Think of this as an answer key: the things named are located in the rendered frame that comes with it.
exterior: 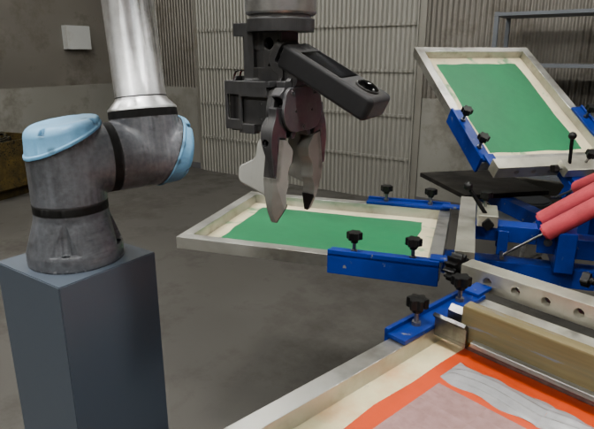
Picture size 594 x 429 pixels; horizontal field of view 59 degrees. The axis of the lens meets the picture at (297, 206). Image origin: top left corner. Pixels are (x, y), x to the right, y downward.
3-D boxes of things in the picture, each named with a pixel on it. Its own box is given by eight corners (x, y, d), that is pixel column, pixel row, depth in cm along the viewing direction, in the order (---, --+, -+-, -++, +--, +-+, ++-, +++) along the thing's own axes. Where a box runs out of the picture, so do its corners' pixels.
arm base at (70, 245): (9, 260, 87) (-1, 203, 84) (89, 235, 99) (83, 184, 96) (62, 282, 78) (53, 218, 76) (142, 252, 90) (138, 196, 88)
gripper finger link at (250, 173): (243, 215, 60) (254, 134, 60) (285, 224, 57) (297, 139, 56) (224, 215, 58) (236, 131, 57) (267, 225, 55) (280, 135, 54)
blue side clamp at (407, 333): (402, 369, 102) (405, 337, 100) (383, 358, 106) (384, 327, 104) (483, 319, 121) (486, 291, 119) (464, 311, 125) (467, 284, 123)
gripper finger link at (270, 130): (278, 178, 58) (290, 99, 57) (292, 180, 57) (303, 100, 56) (252, 175, 54) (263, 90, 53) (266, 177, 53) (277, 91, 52)
